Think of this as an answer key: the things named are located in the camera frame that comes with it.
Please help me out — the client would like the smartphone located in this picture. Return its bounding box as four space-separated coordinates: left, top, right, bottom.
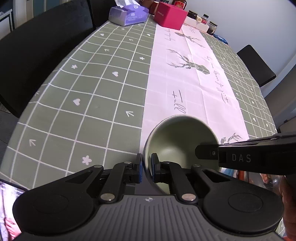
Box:
0 179 27 240

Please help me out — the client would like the brown figurine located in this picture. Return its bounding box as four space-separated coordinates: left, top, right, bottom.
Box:
139 0 159 9

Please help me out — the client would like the green ceramic bowl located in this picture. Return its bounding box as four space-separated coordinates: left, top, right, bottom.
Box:
143 115 221 195

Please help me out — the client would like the black chair near left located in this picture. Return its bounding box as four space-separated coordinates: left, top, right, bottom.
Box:
1 1 93 118

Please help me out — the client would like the black chair far left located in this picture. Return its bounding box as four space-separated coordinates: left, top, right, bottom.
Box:
87 0 116 28

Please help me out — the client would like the orange steel bowl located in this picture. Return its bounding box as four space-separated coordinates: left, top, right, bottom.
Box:
244 172 282 195

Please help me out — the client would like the black chair right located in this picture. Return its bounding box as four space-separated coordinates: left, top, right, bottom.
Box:
237 45 276 87

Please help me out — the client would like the red box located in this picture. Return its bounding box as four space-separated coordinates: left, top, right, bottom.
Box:
154 2 188 30

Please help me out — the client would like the green checked tablecloth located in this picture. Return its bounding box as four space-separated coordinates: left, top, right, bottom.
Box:
0 14 282 239

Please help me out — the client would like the blue packet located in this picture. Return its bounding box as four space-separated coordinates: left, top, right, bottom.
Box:
213 34 228 45

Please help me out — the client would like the blue steel bowl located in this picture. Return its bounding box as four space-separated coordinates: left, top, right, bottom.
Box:
221 168 244 180

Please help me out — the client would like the white box right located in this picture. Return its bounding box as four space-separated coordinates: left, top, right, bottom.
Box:
195 22 209 33

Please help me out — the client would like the white box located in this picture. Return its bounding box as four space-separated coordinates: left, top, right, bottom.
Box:
184 16 199 28
195 22 209 33

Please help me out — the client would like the black chair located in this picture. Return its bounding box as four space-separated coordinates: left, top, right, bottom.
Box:
237 45 276 87
87 0 116 28
1 1 93 118

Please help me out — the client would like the black lidded jar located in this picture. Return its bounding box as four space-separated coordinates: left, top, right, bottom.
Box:
187 11 198 20

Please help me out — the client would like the red label jar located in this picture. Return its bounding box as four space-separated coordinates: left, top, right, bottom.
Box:
201 14 209 25

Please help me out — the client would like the white cabinet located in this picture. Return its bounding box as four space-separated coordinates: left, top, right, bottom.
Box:
0 9 14 40

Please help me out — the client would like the brown liquor bottle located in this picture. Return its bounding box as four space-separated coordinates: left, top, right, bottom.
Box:
172 0 187 9

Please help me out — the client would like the white box left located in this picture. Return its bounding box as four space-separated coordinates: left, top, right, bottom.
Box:
184 16 199 28

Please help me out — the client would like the purple tissue box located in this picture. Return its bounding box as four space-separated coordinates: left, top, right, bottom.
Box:
108 0 149 27

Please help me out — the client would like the small round white container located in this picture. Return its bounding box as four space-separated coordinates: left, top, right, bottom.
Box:
196 16 202 23

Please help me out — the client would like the dark glass jar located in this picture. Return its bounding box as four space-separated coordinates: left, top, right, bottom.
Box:
207 21 217 35

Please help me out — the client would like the person right hand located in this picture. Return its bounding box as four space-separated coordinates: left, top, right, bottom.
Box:
279 177 295 240

